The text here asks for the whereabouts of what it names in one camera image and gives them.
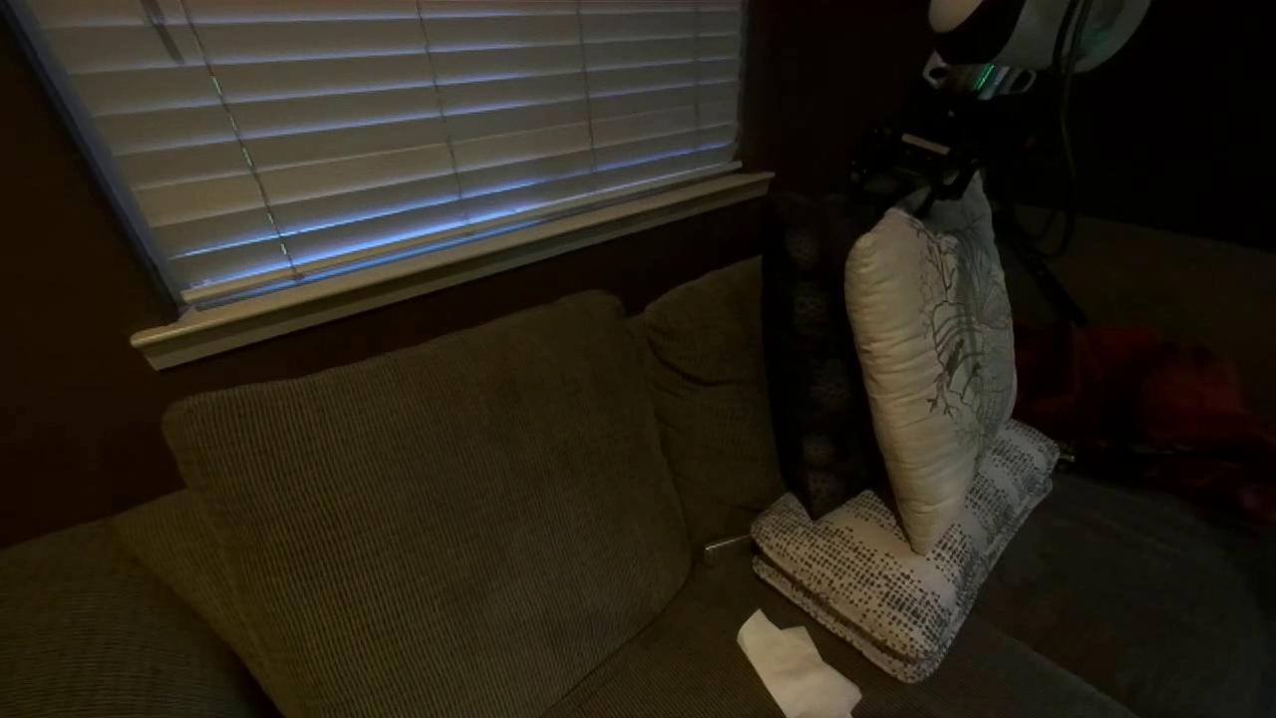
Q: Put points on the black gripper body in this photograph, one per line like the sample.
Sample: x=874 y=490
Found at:
x=949 y=143

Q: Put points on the large olive sofa back cushion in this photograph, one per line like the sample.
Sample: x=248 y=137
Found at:
x=439 y=530

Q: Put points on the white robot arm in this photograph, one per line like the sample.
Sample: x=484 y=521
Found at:
x=1012 y=26

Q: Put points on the flat grey patterned pillow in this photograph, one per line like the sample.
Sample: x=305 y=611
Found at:
x=879 y=598

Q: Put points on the small olive sofa back cushion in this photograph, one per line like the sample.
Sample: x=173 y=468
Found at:
x=721 y=400

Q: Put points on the olive brown sofa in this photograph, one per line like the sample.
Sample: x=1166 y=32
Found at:
x=1129 y=625

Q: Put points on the white window sill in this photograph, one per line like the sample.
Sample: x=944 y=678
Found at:
x=452 y=266

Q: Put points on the red cloth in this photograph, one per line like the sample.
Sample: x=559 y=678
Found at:
x=1159 y=412

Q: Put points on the white tissue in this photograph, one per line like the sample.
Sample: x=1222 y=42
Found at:
x=798 y=671

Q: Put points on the white shell print pillow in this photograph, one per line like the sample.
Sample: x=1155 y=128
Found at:
x=920 y=385

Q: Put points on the black patterned pillow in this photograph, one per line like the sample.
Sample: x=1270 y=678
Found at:
x=811 y=371

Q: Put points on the white window blinds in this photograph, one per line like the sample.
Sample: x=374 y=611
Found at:
x=402 y=131

